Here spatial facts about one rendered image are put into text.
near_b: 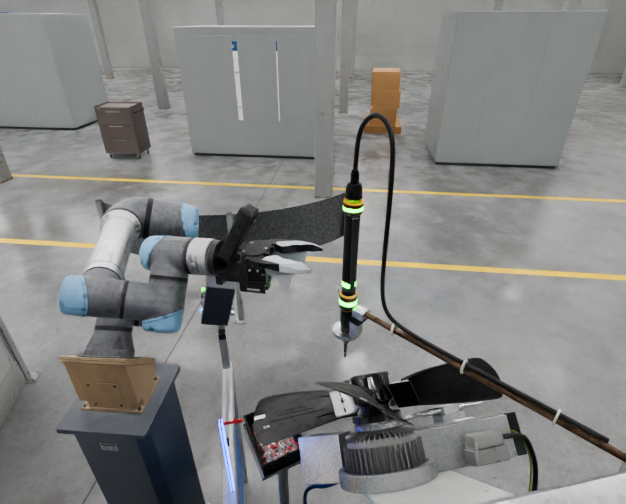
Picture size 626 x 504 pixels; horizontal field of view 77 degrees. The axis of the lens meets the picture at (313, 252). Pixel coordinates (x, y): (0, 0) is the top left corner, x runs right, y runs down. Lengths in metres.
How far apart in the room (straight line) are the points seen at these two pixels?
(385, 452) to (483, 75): 6.38
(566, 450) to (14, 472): 3.11
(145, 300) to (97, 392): 0.76
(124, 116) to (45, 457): 5.82
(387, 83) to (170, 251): 8.34
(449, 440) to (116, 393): 1.05
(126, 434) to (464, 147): 6.57
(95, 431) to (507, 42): 6.75
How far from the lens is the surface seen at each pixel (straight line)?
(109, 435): 1.56
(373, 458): 1.19
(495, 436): 1.30
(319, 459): 1.35
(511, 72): 7.17
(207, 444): 2.66
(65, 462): 2.88
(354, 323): 0.97
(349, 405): 1.23
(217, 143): 7.53
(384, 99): 9.03
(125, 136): 7.80
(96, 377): 1.50
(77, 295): 0.84
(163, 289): 0.83
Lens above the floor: 2.15
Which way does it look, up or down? 30 degrees down
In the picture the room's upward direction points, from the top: straight up
